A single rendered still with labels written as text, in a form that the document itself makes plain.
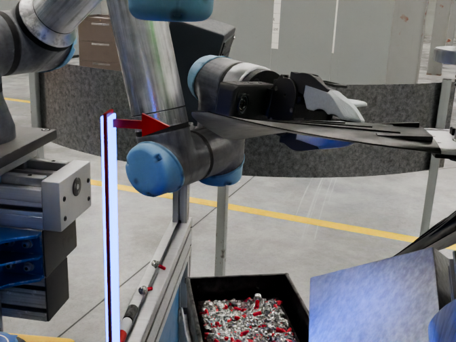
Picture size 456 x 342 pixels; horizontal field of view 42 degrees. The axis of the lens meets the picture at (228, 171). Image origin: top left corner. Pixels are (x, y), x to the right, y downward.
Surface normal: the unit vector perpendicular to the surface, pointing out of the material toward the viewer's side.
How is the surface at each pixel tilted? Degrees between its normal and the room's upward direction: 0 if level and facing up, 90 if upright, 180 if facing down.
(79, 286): 0
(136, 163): 90
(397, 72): 90
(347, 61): 90
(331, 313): 55
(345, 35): 90
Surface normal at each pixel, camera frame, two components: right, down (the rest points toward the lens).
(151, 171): -0.56, 0.23
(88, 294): 0.04, -0.95
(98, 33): -0.33, 0.27
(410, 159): 0.42, 0.29
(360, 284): -0.69, -0.45
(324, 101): -0.84, 0.02
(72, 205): 0.98, 0.09
